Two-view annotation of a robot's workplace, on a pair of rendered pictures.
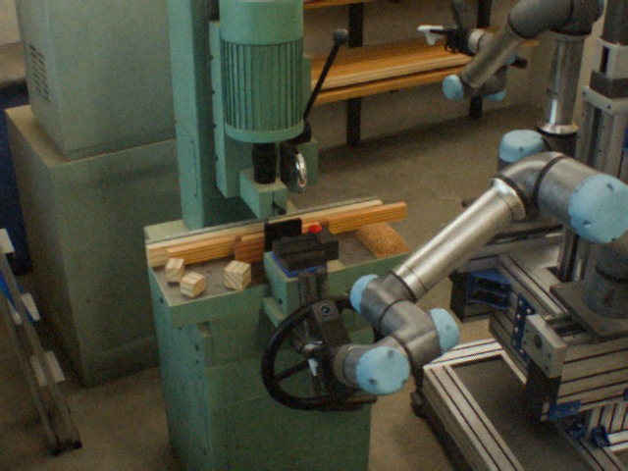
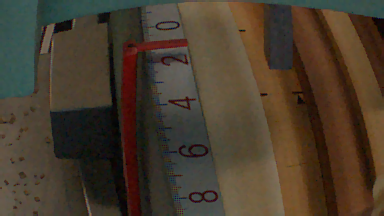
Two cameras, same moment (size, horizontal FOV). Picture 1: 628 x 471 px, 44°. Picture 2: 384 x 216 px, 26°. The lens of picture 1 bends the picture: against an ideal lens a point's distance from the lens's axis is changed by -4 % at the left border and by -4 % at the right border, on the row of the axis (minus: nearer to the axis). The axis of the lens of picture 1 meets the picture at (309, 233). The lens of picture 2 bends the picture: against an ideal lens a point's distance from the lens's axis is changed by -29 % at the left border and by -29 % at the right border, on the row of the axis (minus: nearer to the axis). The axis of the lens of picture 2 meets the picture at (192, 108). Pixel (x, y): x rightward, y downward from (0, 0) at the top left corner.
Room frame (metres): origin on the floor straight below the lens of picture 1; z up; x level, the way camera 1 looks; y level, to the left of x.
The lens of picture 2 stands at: (1.63, 0.38, 1.17)
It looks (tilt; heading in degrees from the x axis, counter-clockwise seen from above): 41 degrees down; 284
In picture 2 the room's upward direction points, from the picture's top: 2 degrees clockwise
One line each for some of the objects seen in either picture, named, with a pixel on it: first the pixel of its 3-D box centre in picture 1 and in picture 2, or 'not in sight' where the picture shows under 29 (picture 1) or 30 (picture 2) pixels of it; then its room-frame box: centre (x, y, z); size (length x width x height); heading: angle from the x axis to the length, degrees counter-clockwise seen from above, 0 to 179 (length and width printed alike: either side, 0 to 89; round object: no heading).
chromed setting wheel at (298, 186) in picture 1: (293, 171); not in sight; (1.84, 0.04, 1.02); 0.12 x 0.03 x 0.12; 23
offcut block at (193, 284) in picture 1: (192, 284); not in sight; (1.47, 0.25, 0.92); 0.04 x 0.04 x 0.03; 57
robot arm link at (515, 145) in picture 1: (521, 157); not in sight; (2.03, -0.59, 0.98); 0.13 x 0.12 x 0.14; 121
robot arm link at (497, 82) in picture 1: (490, 81); not in sight; (2.31, -0.55, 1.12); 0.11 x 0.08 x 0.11; 121
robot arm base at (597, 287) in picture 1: (616, 284); not in sight; (1.55, -0.73, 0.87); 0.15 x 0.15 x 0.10
